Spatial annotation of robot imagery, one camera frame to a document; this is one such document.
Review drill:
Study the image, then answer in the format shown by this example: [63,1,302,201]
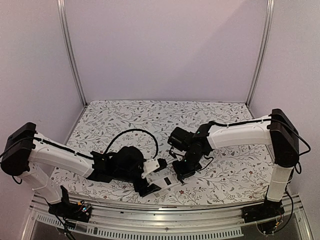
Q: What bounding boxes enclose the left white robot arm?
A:
[0,122,167,217]

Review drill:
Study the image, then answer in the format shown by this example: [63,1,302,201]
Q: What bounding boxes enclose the aluminium frame post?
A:
[245,0,275,108]
[56,0,88,107]

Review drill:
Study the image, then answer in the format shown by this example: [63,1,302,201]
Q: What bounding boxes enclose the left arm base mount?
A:
[48,185,92,223]

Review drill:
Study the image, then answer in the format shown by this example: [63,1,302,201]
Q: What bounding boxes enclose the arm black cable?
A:
[104,128,160,161]
[168,147,183,163]

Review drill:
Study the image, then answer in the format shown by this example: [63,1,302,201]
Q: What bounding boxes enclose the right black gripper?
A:
[171,150,204,181]

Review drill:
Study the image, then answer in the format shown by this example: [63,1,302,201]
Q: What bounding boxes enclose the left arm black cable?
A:
[104,128,160,161]

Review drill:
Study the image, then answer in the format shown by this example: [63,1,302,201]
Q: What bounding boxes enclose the white remote control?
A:
[150,175,183,197]

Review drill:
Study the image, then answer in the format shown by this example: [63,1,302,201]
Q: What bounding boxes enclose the floral patterned table mat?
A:
[51,100,273,206]

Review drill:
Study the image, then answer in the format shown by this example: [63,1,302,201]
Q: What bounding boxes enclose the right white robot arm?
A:
[167,108,300,218]

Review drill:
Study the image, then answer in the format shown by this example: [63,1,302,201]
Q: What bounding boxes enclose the left aluminium frame post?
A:
[56,0,88,107]

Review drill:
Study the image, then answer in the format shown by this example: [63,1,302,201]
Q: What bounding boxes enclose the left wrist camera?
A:
[141,158,168,179]

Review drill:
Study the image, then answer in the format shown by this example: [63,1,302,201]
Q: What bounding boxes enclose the right aluminium frame post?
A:
[245,0,275,108]

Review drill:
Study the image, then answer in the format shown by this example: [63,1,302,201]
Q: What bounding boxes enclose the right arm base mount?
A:
[241,200,285,235]

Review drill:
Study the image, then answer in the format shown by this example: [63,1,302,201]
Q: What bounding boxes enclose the front aluminium rail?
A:
[22,194,313,240]

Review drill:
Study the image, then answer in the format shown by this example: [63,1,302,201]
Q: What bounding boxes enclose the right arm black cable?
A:
[168,147,183,163]

